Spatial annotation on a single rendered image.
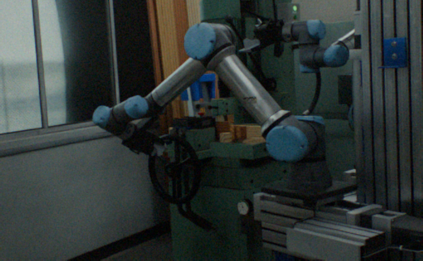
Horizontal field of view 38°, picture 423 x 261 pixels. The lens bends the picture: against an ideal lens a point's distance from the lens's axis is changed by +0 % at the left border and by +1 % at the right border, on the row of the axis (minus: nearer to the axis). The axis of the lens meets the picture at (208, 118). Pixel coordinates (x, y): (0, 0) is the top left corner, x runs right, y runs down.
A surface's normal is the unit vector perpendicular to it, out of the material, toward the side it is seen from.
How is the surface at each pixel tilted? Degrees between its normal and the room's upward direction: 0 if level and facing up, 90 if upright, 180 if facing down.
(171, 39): 87
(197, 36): 84
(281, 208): 90
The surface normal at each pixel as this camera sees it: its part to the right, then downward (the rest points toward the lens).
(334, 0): -0.58, 0.11
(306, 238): -0.77, 0.11
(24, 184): 0.82, 0.01
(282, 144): -0.39, 0.21
